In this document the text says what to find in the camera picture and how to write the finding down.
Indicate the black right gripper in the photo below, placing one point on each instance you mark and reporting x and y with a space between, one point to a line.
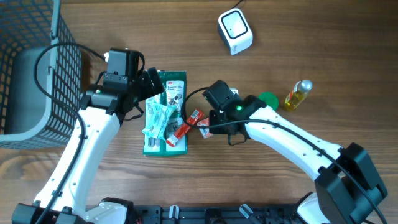
214 126

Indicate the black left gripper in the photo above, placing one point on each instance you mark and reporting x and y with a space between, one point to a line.
148 91

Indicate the pink Kleenex tissue pack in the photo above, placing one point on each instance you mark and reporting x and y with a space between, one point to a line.
205 132

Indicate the red coffee stick sachet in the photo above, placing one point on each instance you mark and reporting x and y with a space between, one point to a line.
185 127

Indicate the green 3M sponge packet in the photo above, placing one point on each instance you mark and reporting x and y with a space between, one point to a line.
174 83

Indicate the pale green wipes sachet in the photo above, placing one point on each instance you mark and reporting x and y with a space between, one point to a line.
157 124

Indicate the green lid small jar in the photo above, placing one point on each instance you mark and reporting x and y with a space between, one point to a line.
270 99

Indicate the yellow oil bottle silver cap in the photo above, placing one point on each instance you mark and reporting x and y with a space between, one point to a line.
299 92

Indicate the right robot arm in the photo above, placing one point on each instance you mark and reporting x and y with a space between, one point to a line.
348 187

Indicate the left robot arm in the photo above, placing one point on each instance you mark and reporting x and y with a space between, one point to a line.
103 109

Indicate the white barcode scanner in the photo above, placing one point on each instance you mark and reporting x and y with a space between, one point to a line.
235 31

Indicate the dark grey mesh basket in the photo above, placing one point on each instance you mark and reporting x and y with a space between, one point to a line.
37 52

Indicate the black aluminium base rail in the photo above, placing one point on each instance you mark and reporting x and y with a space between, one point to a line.
268 214

